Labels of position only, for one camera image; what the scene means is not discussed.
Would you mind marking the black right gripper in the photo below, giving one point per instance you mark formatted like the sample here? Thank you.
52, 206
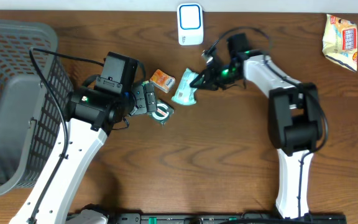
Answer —
210, 82

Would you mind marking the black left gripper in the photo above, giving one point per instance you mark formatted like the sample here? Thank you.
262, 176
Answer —
146, 93

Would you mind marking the teal snack packet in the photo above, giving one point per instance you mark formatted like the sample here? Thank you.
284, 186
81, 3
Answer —
185, 94

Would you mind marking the dark green round-label packet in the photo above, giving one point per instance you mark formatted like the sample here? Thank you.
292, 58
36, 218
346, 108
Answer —
163, 113

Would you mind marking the orange small snack box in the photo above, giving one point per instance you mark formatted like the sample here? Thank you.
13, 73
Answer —
162, 81

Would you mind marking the yellow snack bag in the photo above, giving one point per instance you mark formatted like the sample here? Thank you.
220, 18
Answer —
340, 42

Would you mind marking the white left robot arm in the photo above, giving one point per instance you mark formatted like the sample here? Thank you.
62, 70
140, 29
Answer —
91, 116

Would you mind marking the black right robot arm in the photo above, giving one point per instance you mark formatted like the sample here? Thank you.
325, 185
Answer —
296, 120

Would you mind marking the white barcode scanner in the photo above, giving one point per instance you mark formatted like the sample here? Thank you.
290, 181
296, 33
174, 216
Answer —
190, 24

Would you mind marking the grey plastic mesh basket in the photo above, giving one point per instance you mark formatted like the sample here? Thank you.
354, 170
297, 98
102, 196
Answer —
33, 86

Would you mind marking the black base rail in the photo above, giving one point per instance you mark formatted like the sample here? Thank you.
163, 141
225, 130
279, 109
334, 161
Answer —
213, 218

